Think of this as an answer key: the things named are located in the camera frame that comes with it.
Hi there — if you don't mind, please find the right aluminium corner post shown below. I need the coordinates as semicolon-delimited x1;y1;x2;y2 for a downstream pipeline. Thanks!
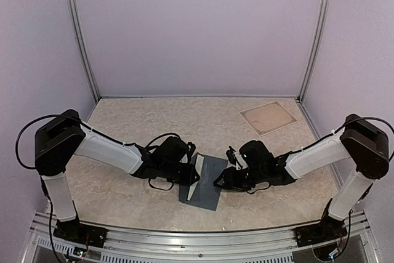
298;0;330;104

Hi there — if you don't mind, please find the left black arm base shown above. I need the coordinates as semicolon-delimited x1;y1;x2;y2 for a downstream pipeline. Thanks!
54;216;108;248

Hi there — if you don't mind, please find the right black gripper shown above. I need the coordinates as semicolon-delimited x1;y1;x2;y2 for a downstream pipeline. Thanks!
214;166;266;192

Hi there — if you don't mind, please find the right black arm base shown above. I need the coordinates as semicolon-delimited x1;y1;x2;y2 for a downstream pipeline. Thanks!
294;199;348;247

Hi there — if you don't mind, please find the cream letter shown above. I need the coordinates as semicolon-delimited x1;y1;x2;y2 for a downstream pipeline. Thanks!
187;154;204;201

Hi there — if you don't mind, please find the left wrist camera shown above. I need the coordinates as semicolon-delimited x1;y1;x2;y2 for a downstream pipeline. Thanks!
186;142;196;163

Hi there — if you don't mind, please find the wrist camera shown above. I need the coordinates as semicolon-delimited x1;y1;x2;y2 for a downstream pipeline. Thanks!
225;146;243;170
186;142;196;163

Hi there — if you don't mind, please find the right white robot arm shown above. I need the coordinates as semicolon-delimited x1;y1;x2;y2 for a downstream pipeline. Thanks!
214;114;393;241

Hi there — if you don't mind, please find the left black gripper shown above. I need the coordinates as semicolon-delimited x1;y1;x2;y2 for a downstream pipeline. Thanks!
160;163;200;186

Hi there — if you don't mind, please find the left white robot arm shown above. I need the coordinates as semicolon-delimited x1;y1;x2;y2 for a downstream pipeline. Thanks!
15;109;200;241

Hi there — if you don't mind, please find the left camera cable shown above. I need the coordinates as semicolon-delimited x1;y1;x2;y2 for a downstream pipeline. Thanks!
144;132;182;153

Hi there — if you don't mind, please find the brown ornate certificate paper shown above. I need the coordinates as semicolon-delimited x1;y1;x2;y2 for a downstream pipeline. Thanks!
238;101;299;137

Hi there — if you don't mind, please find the aluminium corner post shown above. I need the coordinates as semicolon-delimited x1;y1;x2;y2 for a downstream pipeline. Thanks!
298;0;330;104
67;0;101;103

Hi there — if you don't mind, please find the dark blue envelope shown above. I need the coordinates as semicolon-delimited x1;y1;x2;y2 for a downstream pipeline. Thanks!
179;153;228;211

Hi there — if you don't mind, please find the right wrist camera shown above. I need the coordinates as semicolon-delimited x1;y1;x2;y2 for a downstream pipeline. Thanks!
225;146;243;170

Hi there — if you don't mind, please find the aluminium front rail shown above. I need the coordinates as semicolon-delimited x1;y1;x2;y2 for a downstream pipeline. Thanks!
20;212;379;262

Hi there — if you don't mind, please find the left aluminium corner post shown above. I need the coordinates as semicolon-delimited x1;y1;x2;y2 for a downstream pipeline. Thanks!
67;0;101;103

